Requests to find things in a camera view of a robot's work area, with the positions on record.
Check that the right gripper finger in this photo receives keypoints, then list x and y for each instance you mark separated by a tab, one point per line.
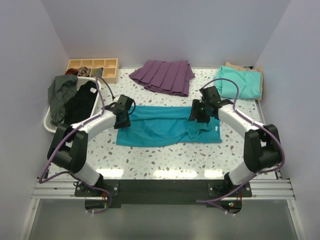
203	113
194	110

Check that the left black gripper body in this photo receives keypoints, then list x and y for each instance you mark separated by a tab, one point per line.
126	123

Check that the dark green garment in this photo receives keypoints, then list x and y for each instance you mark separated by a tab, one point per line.
62	89

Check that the black garment in basket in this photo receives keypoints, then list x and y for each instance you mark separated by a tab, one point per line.
80	106

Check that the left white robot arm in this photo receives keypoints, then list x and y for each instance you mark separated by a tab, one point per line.
68	149

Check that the mint green folded shirt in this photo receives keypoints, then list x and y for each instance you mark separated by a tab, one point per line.
225	88

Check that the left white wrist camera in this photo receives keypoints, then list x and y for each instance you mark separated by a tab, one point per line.
116	98

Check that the purple pleated skirt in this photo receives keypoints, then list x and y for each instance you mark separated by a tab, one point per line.
171	78

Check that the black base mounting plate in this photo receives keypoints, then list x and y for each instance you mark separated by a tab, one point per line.
162	192

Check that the dark grey fabric roll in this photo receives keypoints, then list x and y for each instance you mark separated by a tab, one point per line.
96	72

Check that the wooden compartment organizer box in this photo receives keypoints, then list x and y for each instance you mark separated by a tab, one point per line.
107	68

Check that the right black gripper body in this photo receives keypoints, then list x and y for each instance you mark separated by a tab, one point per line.
207	103

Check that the teal t shirt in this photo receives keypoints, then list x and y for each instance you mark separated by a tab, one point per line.
160	126

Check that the aluminium frame rail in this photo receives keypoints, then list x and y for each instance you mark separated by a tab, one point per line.
261	189

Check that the tan folded cloth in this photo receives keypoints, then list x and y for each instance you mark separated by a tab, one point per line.
249	80

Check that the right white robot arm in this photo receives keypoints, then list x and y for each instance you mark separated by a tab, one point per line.
262	150

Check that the patterned brown fabric roll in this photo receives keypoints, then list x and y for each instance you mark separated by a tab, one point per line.
84	72

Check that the white laundry basket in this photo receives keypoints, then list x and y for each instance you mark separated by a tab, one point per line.
47	121

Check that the red black fabric roll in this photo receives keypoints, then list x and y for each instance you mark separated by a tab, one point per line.
72	71

